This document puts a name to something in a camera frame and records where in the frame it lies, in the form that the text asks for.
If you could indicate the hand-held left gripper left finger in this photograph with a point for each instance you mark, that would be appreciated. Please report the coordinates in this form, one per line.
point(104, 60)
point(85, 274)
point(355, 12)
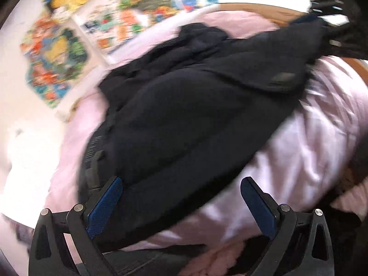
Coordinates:
point(105, 207)

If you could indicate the group of colourful wall drawings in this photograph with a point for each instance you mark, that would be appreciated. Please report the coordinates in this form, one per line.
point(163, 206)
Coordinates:
point(57, 54)

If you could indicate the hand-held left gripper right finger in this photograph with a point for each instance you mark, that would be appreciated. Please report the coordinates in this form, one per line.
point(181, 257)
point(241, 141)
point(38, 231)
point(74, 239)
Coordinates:
point(258, 207)

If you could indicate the black puffer jacket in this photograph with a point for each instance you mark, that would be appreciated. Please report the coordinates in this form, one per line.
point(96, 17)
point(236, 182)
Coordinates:
point(187, 120)

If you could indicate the pink bed blanket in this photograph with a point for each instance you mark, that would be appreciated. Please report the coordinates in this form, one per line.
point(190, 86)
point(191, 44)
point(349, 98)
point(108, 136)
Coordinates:
point(302, 149)

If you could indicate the pink fuzzy cloth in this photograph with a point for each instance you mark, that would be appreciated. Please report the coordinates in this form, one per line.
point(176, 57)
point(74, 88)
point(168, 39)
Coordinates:
point(224, 260)

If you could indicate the wooden bed frame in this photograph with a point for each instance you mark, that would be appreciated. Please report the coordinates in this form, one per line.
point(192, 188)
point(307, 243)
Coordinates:
point(276, 13)

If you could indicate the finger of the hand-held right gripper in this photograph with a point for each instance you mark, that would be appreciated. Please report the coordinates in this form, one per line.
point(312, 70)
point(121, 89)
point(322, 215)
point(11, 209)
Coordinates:
point(306, 18)

